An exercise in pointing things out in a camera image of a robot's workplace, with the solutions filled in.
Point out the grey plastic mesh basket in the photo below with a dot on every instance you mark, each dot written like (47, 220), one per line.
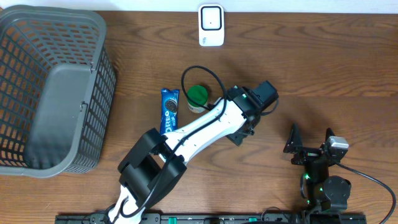
(57, 88)

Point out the white barcode scanner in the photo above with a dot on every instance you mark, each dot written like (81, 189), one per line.
(211, 25)

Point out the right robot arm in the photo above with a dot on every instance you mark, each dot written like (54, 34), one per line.
(327, 195)

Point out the blue Oreo cookie pack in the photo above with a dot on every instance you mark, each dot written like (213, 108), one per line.
(169, 110)

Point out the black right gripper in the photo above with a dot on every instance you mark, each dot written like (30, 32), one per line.
(308, 154)

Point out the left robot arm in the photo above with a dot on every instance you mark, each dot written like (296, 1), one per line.
(156, 162)

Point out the green lid white jar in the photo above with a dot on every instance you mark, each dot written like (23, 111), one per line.
(198, 98)

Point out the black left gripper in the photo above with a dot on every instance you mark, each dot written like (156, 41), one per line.
(242, 130)

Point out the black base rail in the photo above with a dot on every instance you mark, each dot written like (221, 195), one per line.
(273, 217)

